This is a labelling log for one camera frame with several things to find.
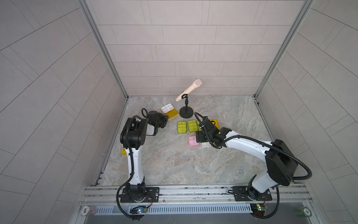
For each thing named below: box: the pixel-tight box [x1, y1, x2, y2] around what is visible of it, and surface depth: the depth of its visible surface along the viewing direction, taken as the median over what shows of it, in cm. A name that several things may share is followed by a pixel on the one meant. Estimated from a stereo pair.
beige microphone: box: [175, 78, 203, 102], surface depth 88 cm
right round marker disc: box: [294, 206, 312, 218], surface depth 63 cm
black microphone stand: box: [179, 93, 194, 119], surface depth 107 cm
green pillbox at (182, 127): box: [177, 120, 187, 134], surface depth 99 cm
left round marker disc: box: [79, 205, 97, 217], surface depth 63 cm
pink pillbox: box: [187, 135, 200, 147], surface depth 91 cm
